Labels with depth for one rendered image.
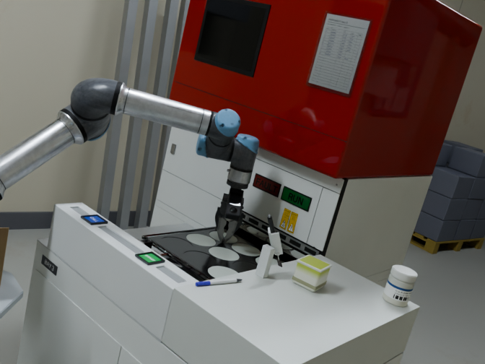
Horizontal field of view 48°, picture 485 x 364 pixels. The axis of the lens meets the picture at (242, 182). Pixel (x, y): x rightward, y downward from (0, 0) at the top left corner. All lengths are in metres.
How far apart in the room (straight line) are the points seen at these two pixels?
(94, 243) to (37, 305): 0.37
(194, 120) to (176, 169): 0.64
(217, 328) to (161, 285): 0.20
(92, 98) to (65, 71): 2.19
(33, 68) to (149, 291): 2.51
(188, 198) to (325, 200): 0.63
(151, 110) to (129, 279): 0.48
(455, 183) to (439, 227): 0.46
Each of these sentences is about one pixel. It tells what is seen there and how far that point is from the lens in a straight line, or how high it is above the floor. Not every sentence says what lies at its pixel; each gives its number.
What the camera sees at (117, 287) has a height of 0.87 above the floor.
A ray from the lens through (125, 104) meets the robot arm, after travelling 1.57.
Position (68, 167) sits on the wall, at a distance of 3.94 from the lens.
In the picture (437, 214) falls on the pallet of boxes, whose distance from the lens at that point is 5.83.
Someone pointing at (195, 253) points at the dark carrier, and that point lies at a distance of 1.69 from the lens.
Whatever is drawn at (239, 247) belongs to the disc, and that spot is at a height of 0.90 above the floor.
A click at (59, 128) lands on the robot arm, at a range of 1.66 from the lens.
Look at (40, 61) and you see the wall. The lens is 3.70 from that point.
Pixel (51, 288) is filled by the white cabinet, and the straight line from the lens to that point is 1.75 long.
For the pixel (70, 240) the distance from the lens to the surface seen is 1.64.
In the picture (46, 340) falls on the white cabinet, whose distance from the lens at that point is 1.82.
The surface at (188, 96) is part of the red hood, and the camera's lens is 2.09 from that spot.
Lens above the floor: 1.54
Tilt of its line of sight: 14 degrees down
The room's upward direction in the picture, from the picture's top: 14 degrees clockwise
